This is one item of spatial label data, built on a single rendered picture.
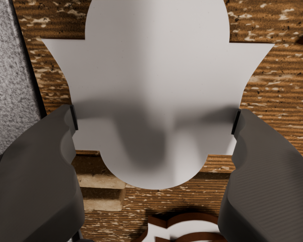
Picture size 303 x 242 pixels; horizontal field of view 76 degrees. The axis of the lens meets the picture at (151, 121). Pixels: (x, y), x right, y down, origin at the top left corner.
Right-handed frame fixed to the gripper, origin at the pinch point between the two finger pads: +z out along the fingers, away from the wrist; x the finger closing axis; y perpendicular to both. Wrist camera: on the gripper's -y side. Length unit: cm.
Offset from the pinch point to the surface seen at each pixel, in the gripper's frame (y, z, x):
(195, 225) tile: 15.4, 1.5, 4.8
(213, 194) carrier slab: 12.9, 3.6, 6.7
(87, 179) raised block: 8.1, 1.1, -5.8
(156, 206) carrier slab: 15.4, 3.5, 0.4
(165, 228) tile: 16.5, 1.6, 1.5
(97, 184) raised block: 8.7, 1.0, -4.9
